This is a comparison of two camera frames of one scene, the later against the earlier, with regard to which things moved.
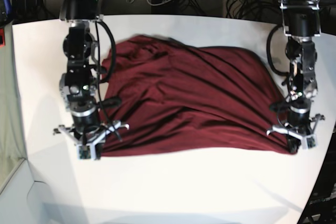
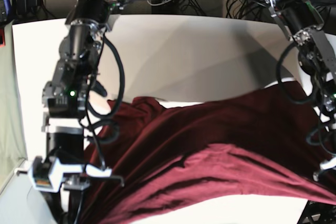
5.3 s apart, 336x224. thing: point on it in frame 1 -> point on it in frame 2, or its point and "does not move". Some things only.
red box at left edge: [2, 37] does not move
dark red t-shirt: [171, 95] -> [253, 143]
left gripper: [91, 142] -> [76, 177]
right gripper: [305, 134] -> [326, 164]
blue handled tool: [8, 3] does not move
